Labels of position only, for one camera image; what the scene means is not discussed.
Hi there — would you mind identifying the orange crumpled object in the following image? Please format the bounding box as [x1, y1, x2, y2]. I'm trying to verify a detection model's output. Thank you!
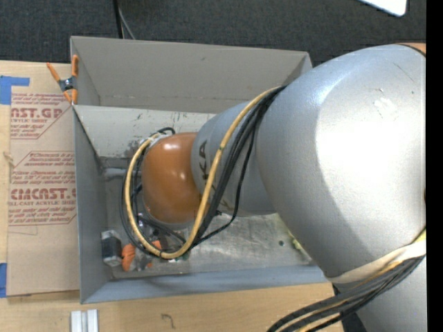
[120, 242, 154, 272]

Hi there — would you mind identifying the black and silver block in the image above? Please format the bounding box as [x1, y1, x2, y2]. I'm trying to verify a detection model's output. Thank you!
[100, 230, 123, 268]

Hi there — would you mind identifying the brown cardboard board, red print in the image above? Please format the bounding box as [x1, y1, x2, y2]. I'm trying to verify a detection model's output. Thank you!
[0, 59, 82, 299]

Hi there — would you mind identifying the grey metal bin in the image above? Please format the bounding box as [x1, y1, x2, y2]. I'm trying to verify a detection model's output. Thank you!
[70, 35, 334, 305]

